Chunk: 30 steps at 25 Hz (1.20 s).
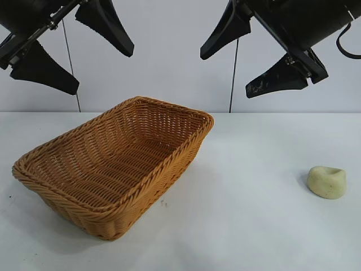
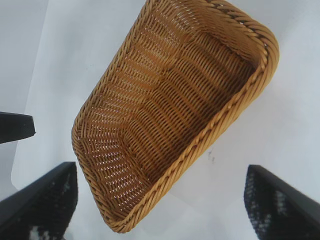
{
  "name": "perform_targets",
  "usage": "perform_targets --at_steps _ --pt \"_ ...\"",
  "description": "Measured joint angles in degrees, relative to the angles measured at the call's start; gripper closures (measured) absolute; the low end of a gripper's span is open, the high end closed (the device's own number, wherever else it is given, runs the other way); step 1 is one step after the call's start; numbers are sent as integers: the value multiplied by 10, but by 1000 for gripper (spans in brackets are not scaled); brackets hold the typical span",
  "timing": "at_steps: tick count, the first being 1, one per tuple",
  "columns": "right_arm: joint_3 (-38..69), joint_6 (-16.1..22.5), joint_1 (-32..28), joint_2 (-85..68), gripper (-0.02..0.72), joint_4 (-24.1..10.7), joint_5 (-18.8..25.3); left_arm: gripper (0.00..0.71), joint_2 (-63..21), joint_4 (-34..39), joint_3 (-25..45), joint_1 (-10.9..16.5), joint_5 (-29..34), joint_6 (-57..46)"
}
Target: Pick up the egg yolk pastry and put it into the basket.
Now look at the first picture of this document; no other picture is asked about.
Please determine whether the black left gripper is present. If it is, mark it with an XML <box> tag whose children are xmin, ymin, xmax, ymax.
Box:
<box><xmin>0</xmin><ymin>0</ymin><xmax>135</xmax><ymax>95</ymax></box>

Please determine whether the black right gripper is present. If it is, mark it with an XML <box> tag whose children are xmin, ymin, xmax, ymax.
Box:
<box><xmin>200</xmin><ymin>0</ymin><xmax>355</xmax><ymax>99</ymax></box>

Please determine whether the brown woven wicker basket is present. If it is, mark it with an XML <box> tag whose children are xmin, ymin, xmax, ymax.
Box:
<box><xmin>11</xmin><ymin>95</ymin><xmax>215</xmax><ymax>241</ymax></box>

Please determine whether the pale yellow egg yolk pastry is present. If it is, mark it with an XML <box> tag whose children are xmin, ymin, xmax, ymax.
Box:
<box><xmin>307</xmin><ymin>165</ymin><xmax>346</xmax><ymax>200</ymax></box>

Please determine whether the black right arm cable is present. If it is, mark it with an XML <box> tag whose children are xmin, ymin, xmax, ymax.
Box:
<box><xmin>335</xmin><ymin>22</ymin><xmax>361</xmax><ymax>60</ymax></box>

